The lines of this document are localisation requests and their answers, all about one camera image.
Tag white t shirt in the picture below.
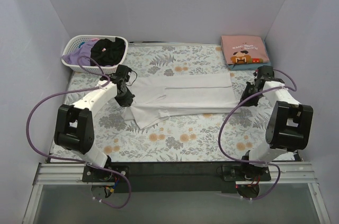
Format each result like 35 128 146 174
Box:
122 73 239 129

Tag aluminium frame rail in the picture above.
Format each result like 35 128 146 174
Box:
22 162 331 223

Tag folded pink t shirt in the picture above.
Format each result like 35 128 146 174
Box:
221 35 269 65

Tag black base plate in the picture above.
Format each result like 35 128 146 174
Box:
82 161 271 193

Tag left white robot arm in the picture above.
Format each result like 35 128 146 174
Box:
54 65 135 182

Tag white plastic laundry basket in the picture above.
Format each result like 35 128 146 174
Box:
61 35 129 74

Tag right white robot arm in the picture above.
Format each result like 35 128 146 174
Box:
239 66 313 180

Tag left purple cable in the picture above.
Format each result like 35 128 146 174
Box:
26 56 132 209

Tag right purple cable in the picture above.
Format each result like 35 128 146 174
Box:
218 69 298 201

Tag purple garment in basket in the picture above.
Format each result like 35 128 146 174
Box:
63 39 99 66

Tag purple cable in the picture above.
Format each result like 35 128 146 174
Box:
218 69 298 201
26 56 132 209

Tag black garment in basket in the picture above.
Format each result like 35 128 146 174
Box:
91 38 126 67

